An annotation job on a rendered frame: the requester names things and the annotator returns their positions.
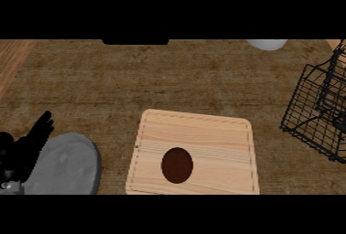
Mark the white rounded object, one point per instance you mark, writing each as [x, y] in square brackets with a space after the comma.
[267, 44]

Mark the dark brown can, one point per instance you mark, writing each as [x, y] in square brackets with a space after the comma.
[177, 165]

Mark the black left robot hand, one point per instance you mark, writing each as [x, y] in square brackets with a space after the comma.
[29, 145]

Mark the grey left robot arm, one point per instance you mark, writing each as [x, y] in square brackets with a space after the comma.
[66, 166]

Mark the black flat appliance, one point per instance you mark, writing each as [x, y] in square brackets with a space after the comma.
[135, 41]

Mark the pale wooden cutting board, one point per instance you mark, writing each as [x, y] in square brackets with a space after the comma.
[217, 137]

